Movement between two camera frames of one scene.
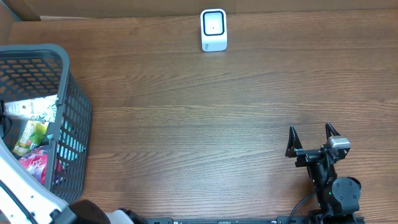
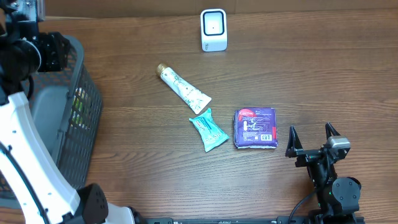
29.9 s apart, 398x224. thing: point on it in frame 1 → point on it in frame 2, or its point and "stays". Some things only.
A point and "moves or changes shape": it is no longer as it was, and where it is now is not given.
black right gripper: [311, 153] stays
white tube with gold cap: [39, 109] → [196, 99]
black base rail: [307, 219] stays
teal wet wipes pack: [72, 148] → [211, 135]
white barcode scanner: [214, 30] stays
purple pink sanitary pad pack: [36, 163] moves or changes shape
